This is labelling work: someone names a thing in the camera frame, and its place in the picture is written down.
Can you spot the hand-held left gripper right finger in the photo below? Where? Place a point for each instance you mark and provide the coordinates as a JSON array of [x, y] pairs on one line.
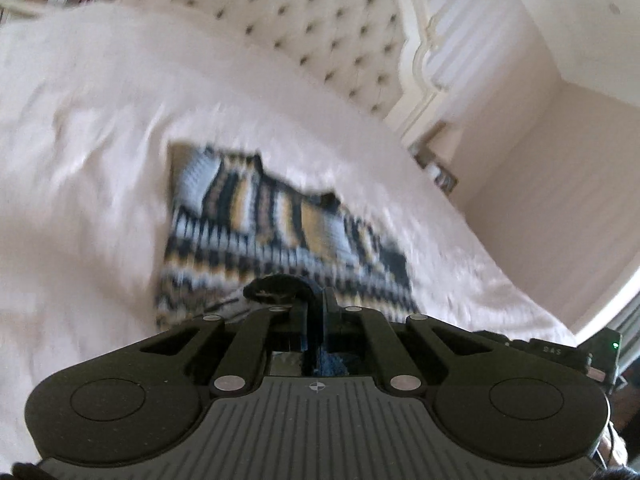
[[331, 320]]

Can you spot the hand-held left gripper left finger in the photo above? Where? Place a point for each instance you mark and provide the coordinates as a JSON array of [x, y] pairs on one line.
[[299, 325]]

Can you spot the striped knitted sweater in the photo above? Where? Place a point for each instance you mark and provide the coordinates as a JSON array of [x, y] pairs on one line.
[[260, 240]]

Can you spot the white bedside table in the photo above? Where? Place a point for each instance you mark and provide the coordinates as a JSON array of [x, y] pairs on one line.
[[430, 147], [17, 10]]

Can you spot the white fluffy bedspread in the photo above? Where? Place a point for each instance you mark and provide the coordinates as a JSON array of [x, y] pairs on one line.
[[90, 160]]

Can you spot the cream tufted headboard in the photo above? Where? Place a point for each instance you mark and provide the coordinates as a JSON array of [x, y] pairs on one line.
[[310, 25]]

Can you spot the wooden photo frame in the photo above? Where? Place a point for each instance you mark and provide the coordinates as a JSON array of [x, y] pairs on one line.
[[446, 179]]

